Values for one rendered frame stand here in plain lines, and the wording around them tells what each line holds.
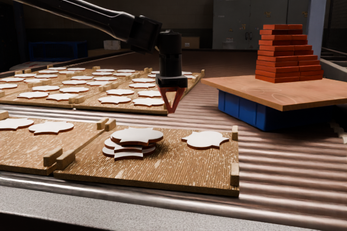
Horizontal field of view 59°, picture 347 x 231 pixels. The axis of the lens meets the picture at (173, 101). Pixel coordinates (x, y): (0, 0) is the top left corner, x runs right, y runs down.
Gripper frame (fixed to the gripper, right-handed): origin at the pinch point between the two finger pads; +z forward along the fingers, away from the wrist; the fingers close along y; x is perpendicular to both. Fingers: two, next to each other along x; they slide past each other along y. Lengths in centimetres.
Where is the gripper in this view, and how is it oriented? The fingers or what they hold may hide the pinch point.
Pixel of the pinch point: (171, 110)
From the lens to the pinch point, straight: 79.9
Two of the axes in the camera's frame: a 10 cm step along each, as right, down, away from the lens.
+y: 2.0, 2.2, -9.6
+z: 0.2, 9.7, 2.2
